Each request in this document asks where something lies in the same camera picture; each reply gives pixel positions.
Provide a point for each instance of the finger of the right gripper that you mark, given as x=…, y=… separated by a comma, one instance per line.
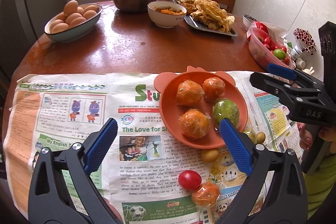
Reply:
x=287, y=73
x=299, y=100

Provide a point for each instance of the white ceramic food bowl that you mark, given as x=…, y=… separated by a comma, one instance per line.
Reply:
x=166, y=14

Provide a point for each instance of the right newspaper sheet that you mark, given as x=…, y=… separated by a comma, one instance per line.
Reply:
x=266, y=114

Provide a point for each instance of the pink plastic basket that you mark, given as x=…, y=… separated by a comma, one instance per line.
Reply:
x=261, y=47

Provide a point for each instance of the red cherry tomato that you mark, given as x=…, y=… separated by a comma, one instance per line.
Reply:
x=189, y=180

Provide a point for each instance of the rabbit figurine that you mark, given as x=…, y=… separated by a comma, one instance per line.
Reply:
x=301, y=65

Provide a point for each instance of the right hand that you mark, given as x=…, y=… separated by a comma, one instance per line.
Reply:
x=327, y=134

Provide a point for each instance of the left newspaper sheet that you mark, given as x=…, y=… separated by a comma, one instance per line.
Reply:
x=139, y=174

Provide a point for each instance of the small green fruit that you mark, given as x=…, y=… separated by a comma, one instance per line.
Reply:
x=251, y=134

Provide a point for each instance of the orange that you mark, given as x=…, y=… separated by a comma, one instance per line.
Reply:
x=195, y=124
x=213, y=88
x=206, y=195

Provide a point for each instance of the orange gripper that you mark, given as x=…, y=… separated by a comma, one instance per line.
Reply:
x=189, y=93

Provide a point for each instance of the left hand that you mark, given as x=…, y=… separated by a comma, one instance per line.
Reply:
x=113, y=209

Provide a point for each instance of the newspaper sheet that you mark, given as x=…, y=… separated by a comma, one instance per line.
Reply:
x=139, y=174
x=266, y=114

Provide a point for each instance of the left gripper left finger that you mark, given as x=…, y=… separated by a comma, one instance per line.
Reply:
x=49, y=199

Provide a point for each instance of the bowl of eggs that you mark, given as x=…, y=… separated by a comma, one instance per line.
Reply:
x=74, y=22

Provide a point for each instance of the grey metal tray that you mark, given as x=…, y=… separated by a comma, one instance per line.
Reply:
x=210, y=28

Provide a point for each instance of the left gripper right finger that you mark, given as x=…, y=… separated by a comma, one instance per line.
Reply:
x=286, y=199

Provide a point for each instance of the white plastic bag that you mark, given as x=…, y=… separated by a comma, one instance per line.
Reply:
x=274, y=31

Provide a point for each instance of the fried food pile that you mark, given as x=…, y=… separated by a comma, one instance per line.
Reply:
x=207, y=12

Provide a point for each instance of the green fruit in basket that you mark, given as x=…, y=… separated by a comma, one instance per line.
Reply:
x=280, y=54

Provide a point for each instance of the wrapped orange in bowl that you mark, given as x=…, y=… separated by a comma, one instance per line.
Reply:
x=213, y=88

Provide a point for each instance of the dried flower bouquet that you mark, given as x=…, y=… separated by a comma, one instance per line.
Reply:
x=305, y=41

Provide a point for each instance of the grey refrigerator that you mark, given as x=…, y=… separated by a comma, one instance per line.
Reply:
x=22, y=23

